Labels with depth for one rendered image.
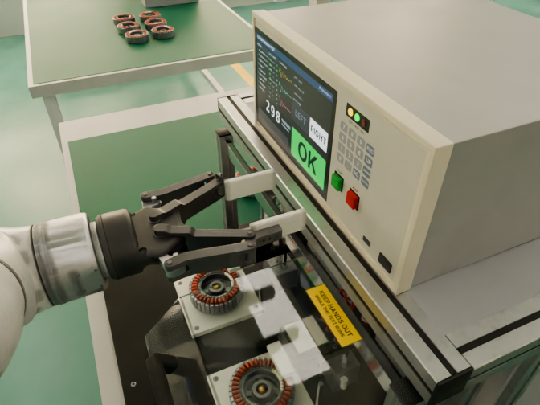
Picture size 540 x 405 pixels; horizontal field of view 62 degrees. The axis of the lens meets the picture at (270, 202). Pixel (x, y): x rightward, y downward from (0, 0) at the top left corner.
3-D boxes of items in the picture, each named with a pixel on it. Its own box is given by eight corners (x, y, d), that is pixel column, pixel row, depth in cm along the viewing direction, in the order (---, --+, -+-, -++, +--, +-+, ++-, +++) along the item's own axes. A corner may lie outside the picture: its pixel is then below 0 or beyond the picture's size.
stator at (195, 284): (201, 325, 89) (198, 313, 87) (183, 285, 97) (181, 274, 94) (252, 304, 93) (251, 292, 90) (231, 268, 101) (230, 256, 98)
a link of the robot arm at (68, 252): (61, 323, 48) (119, 304, 49) (33, 264, 42) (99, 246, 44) (55, 264, 54) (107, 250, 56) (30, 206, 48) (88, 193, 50)
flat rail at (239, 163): (397, 411, 53) (402, 398, 51) (222, 148, 96) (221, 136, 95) (405, 407, 53) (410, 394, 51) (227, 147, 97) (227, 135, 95)
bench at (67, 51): (78, 225, 227) (27, 87, 180) (54, 82, 358) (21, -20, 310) (276, 173, 262) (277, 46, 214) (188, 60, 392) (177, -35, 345)
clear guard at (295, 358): (195, 532, 44) (188, 511, 40) (145, 337, 61) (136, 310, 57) (456, 400, 54) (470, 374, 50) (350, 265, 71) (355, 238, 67)
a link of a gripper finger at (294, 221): (248, 222, 51) (251, 227, 50) (304, 206, 53) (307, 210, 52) (249, 241, 53) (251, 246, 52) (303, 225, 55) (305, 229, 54)
